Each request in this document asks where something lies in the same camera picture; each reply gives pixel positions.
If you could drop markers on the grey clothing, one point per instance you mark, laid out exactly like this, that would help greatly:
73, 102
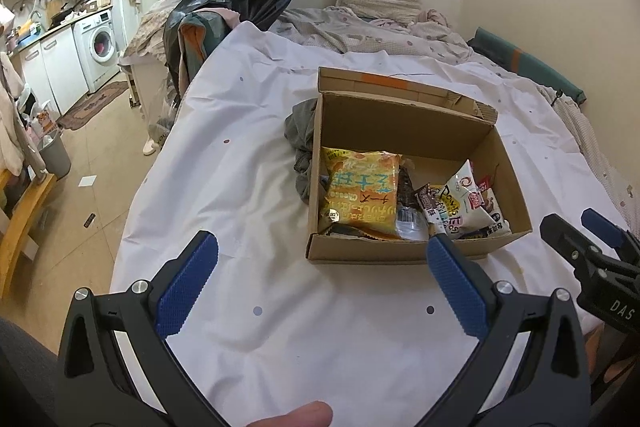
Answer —
25, 377

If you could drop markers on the white bar wrapper red end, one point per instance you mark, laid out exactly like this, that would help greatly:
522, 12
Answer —
492, 207

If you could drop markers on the brown chocolate packet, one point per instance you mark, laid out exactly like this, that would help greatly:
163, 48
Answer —
407, 192

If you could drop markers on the brown floor rug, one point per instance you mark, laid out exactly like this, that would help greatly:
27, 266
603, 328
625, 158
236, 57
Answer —
92, 104

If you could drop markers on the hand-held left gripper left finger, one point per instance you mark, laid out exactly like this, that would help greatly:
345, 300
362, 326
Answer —
187, 282

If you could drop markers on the clothes on rack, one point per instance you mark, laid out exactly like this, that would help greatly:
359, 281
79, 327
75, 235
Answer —
10, 107

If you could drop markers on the beige dotted blanket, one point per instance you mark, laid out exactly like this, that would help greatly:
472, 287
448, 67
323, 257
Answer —
595, 147

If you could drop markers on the brown cardboard box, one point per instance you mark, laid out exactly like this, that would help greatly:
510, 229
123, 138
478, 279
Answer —
425, 132

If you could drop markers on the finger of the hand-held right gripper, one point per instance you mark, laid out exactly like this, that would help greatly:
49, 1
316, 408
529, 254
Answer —
565, 237
605, 227

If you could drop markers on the brown packet white lettering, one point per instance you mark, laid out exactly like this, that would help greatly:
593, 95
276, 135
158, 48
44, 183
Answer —
429, 199

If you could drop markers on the person's left hand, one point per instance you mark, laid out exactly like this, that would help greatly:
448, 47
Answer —
295, 416

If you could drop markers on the clear white barcode packet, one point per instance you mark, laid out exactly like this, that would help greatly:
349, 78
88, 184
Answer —
412, 224

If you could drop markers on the floral bedside cloth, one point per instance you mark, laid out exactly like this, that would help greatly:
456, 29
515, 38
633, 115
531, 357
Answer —
147, 27

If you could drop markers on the green folded mat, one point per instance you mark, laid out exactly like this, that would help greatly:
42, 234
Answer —
525, 62

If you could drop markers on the white paper sheet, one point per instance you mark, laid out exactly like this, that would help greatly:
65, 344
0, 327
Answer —
89, 180

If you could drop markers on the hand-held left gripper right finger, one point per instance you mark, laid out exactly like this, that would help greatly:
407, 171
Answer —
457, 287

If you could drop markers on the small black object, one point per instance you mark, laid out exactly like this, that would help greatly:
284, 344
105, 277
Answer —
90, 220

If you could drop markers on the yellow wooden chair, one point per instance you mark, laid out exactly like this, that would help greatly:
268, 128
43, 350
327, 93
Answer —
25, 217

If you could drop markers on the printed white bed sheet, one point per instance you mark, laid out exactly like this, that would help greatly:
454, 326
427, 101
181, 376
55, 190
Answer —
250, 207

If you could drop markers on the grey floral quilt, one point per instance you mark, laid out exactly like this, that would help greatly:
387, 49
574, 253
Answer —
360, 32

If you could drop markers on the grey trash bin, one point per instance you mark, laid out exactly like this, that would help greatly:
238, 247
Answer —
54, 154

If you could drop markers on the white slipper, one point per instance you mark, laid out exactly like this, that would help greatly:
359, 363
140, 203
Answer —
150, 147

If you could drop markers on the teal orange bundle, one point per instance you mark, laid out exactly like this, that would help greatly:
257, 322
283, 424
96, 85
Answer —
197, 39

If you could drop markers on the white washing machine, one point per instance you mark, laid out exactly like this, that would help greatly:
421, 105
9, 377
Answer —
97, 44

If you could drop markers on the white base cabinet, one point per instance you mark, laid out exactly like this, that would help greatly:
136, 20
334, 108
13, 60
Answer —
50, 67

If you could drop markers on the pale yellow packet purple lettering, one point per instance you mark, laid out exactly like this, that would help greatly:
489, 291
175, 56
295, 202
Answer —
446, 212

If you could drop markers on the yellow snack packet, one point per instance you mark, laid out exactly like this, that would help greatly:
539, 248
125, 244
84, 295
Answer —
360, 194

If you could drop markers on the dark grey cloth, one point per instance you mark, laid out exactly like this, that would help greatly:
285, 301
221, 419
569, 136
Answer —
300, 142

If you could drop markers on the white packet red swirl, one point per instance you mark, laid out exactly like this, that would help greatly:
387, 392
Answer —
465, 184

